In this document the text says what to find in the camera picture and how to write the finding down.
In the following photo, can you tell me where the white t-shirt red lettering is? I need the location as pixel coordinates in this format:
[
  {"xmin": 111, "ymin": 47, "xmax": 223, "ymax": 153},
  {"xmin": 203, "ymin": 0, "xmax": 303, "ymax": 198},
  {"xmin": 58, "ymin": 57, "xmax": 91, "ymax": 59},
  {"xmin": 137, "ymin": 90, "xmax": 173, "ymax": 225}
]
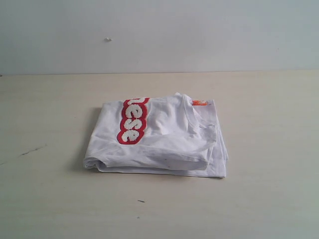
[{"xmin": 83, "ymin": 93, "xmax": 228, "ymax": 178}]

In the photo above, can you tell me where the small white wall peg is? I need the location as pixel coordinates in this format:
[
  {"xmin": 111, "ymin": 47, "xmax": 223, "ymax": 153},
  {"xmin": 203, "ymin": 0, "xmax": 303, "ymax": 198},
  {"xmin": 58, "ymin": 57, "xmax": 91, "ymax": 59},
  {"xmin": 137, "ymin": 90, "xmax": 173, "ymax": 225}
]
[{"xmin": 104, "ymin": 37, "xmax": 112, "ymax": 42}]

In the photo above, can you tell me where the orange garment tag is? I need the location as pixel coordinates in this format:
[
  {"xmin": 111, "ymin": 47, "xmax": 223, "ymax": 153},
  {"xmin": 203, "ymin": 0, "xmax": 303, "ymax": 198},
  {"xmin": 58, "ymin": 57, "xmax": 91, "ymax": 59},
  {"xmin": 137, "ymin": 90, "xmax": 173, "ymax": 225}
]
[{"xmin": 192, "ymin": 100, "xmax": 208, "ymax": 106}]

